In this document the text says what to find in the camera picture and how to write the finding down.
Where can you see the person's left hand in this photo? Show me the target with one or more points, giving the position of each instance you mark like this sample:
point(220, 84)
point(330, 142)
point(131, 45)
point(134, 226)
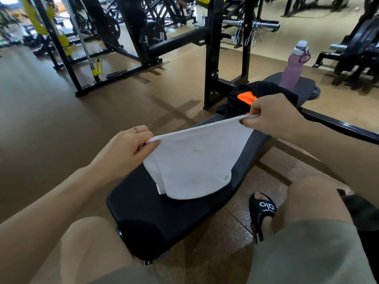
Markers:
point(121, 156)

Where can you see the person's right hand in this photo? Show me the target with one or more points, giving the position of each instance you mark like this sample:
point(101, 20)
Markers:
point(278, 115)

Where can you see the black orange jacket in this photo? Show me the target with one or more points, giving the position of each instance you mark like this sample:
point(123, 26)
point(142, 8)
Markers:
point(234, 103)

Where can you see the pink water bottle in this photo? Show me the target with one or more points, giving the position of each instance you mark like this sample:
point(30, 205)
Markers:
point(291, 70)

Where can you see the white towel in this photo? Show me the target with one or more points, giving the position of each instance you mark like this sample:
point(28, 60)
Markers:
point(195, 162)

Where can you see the person's left forearm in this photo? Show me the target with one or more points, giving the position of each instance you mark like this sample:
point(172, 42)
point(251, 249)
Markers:
point(41, 215)

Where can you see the person's right forearm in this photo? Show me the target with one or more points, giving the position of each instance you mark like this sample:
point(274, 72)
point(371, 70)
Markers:
point(343, 156)

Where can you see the person's left leg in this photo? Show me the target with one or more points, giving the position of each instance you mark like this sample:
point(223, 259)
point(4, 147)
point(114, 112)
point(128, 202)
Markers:
point(88, 248)

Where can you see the small clear plastic bottle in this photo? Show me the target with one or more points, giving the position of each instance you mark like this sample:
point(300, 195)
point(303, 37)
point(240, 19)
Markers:
point(203, 18)

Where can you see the small black weight plate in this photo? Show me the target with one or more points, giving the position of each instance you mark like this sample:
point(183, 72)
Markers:
point(314, 93)

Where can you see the black ribbed bench pad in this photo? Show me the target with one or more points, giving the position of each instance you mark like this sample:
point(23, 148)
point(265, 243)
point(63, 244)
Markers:
point(177, 215)

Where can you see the yellow safety catch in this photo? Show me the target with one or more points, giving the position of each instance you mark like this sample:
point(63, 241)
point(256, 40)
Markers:
point(97, 69)

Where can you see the black right slipper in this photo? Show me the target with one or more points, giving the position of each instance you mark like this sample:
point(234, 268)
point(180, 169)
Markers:
point(262, 210)

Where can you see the rack of black weight plates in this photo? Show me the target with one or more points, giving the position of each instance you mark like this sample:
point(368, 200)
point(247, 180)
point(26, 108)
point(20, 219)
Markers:
point(361, 50)

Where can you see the black exercise machine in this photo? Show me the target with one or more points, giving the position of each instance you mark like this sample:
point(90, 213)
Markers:
point(311, 2)

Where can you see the black weight plate white print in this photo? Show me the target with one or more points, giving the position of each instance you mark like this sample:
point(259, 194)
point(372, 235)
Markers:
point(152, 35)

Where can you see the black power rack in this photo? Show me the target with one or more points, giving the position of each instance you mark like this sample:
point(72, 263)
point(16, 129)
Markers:
point(174, 42)

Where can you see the yellow black gym machine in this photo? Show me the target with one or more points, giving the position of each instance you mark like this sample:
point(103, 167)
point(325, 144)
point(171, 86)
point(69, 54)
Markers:
point(32, 14)

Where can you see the black steel bench frame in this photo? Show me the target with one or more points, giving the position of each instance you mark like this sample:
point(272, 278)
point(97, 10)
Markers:
point(211, 70)

